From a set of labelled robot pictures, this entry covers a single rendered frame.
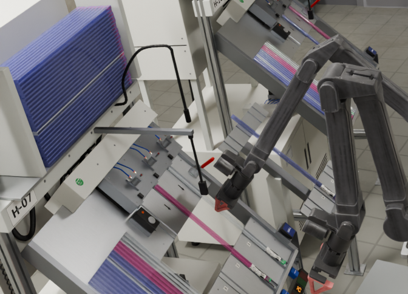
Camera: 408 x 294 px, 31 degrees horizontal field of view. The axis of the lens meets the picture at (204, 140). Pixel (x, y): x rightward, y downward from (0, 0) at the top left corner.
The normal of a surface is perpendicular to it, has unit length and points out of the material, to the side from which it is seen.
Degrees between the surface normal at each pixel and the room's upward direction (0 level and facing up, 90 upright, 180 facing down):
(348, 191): 85
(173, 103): 0
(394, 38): 0
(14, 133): 90
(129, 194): 47
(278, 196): 90
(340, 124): 91
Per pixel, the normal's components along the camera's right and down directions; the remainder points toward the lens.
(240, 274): 0.53, -0.56
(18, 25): 0.90, 0.03
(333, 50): -0.32, 0.39
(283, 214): -0.44, 0.52
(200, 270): -0.20, -0.85
